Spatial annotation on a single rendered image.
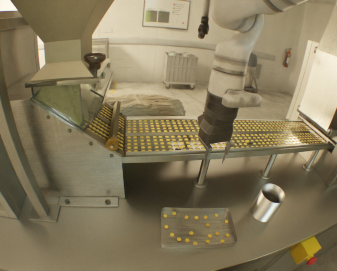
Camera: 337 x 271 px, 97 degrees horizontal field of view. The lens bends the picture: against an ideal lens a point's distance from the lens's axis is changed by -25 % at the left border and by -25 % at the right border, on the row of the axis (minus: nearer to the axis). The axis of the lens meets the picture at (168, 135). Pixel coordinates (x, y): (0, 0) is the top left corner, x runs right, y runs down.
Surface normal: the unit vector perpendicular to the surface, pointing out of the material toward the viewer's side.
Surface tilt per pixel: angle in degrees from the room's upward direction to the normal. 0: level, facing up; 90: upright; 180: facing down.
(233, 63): 90
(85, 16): 114
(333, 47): 71
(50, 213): 0
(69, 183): 90
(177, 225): 0
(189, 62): 90
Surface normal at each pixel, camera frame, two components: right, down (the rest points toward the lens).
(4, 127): 0.17, 0.54
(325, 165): -0.98, 0.02
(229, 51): -0.43, 0.36
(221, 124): 0.32, 0.65
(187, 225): 0.09, -0.84
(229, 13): -0.70, 0.44
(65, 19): 0.12, 0.83
